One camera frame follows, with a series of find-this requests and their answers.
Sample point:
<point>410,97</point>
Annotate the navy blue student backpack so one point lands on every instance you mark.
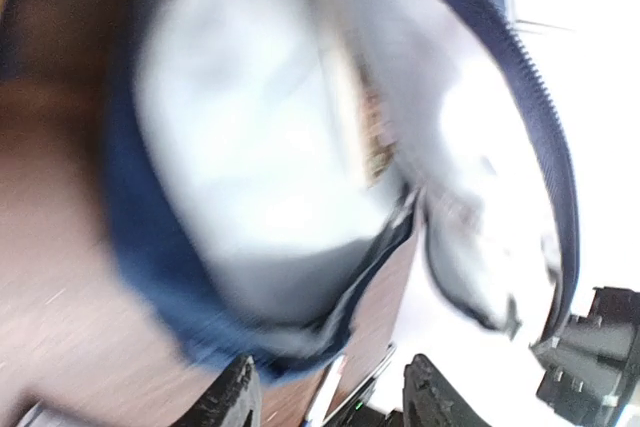
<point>265,158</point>

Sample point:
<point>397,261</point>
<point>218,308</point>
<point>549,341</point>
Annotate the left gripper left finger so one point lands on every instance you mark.
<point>233,399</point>

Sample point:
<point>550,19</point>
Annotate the blue capped white marker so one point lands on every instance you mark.
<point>324,394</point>

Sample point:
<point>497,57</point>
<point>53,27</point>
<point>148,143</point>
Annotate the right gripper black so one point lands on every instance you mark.
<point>592,365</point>

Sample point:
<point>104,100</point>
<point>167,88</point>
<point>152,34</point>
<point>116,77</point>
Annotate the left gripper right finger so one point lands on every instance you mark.
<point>429,400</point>

